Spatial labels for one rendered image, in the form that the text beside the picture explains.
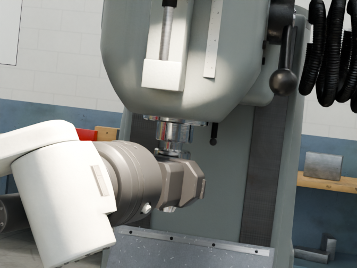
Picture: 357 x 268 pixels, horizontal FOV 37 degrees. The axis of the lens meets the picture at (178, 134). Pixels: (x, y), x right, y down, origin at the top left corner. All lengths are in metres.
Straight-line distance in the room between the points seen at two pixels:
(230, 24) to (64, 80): 4.68
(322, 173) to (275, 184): 3.34
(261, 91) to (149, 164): 0.27
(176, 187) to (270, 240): 0.49
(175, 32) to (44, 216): 0.23
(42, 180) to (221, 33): 0.26
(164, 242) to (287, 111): 0.35
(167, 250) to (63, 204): 0.63
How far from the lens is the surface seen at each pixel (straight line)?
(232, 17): 0.60
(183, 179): 0.62
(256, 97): 0.78
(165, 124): 0.66
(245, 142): 1.05
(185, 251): 1.07
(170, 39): 0.56
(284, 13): 0.70
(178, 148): 0.68
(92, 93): 5.14
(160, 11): 0.57
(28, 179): 0.47
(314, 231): 4.99
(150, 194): 0.55
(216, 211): 1.07
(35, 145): 0.47
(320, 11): 0.90
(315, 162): 4.39
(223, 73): 0.59
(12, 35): 5.49
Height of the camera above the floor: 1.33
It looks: 3 degrees down
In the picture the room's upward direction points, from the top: 7 degrees clockwise
